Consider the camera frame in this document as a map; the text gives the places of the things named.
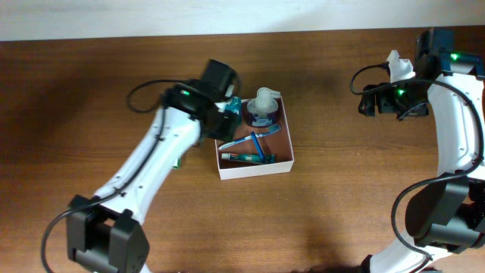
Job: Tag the purple foam soap bottle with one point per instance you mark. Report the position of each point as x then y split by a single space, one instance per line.
263 110

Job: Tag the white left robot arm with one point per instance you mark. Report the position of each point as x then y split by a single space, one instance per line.
104 232

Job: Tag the white teal toothpaste tube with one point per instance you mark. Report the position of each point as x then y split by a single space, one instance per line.
249 158

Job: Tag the blue disposable razor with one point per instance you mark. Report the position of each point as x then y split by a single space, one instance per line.
258 146

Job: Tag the green white soap packet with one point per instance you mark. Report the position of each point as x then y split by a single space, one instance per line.
176 165

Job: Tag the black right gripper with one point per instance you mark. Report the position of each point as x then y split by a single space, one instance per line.
386 105

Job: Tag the white cardboard box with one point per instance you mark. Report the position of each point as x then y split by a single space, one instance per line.
278 144

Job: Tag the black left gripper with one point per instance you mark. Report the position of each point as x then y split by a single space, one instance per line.
229 127

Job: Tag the blue white toothbrush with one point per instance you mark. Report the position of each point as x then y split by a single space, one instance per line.
271 130

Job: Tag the teal mouthwash bottle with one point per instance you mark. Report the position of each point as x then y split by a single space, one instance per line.
234 105

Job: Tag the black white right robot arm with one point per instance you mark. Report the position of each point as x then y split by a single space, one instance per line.
445 214

